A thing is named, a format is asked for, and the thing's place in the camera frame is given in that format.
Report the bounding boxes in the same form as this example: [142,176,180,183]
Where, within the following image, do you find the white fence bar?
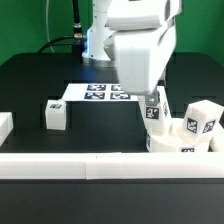
[0,112,14,146]
[0,152,224,180]

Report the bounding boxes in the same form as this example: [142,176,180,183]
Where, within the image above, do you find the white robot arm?
[82,0,182,106]

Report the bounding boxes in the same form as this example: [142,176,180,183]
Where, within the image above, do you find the white sheet with tags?
[62,83,137,102]

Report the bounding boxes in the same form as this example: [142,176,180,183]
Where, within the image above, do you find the white round stool seat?
[145,118,221,154]

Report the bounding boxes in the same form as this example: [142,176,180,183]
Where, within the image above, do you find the black cable with connector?
[37,0,88,54]

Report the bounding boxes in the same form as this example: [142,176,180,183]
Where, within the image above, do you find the white front fence bar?
[0,152,224,180]

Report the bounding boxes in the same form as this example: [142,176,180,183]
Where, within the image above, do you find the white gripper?
[103,16,178,107]

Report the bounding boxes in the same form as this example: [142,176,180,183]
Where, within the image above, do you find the white left fence bar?
[0,112,14,146]

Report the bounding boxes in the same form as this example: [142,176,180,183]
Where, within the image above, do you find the thin white cable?
[45,0,55,54]

